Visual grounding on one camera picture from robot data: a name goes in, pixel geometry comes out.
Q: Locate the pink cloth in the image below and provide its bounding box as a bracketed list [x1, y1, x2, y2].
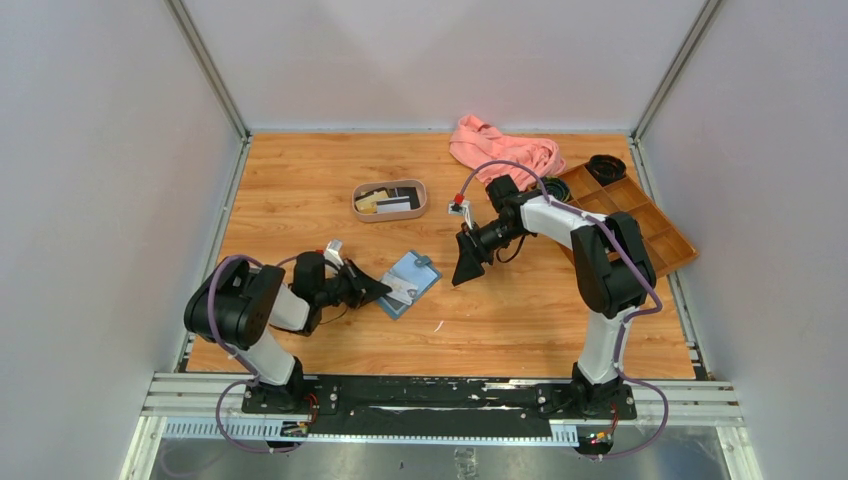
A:
[449, 115, 566, 177]

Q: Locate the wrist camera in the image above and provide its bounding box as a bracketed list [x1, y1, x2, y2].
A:
[320, 239, 345, 271]
[447, 193, 476, 229]

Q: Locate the gold credit card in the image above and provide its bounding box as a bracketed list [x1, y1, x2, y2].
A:
[354, 188, 390, 215]

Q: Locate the black VIP card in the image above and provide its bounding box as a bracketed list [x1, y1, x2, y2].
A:
[387, 187, 419, 203]

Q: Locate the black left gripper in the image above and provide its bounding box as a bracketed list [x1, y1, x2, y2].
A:
[315, 259, 392, 310]

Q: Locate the white silver credit card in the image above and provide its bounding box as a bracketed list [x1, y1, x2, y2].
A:
[381, 272, 419, 306]

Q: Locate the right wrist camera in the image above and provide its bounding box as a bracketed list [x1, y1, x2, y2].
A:
[447, 193, 476, 229]

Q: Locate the teal leather card holder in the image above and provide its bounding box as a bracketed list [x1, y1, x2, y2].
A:
[377, 250, 442, 320]

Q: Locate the wooden compartment organizer tray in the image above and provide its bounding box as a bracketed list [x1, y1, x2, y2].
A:
[560, 164, 698, 277]

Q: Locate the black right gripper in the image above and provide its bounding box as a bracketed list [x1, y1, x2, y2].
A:
[453, 218, 525, 286]

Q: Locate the white striped card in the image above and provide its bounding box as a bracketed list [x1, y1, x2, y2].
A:
[376, 198, 414, 214]

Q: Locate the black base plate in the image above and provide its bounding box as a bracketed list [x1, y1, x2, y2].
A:
[241, 375, 637, 439]

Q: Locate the beige oval tray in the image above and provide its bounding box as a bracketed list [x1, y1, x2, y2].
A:
[351, 179, 429, 223]

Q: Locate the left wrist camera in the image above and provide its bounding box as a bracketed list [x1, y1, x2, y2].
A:
[320, 239, 345, 271]

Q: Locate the aluminium frame rail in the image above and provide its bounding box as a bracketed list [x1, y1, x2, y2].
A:
[121, 373, 761, 479]

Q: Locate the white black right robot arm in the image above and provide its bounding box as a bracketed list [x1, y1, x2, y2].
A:
[449, 175, 657, 418]

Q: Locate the rolled tie orange pattern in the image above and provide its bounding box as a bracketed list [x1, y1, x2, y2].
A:
[585, 154, 627, 187]

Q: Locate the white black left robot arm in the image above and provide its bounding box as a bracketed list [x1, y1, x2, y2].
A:
[183, 251, 392, 413]

